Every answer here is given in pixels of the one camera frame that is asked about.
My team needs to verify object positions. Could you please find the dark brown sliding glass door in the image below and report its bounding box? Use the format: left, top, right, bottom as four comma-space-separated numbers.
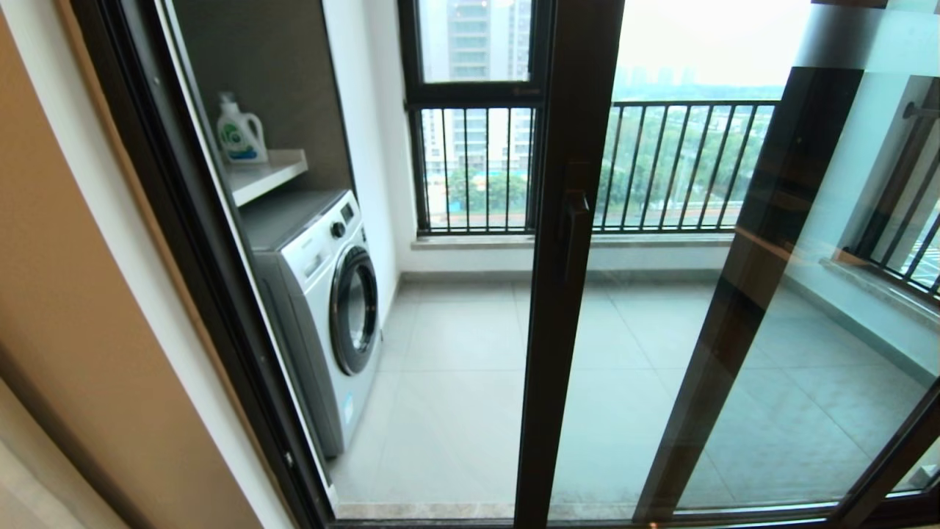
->
514, 0, 940, 526

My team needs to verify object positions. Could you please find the marble sill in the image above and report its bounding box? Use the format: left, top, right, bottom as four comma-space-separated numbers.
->
822, 250, 940, 306
411, 234, 735, 252

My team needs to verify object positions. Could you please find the white drum washing machine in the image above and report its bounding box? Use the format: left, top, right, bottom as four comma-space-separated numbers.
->
239, 190, 384, 458

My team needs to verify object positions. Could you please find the black balcony railing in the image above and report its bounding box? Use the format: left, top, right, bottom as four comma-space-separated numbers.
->
845, 73, 940, 298
408, 99, 779, 236

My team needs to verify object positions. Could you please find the white green detergent bottle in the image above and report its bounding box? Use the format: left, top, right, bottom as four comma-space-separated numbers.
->
215, 93, 269, 164

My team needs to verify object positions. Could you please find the dark window frame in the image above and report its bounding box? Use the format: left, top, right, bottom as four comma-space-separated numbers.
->
397, 0, 559, 234

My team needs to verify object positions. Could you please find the white wall shelf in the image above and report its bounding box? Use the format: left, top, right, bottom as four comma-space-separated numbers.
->
224, 149, 309, 207

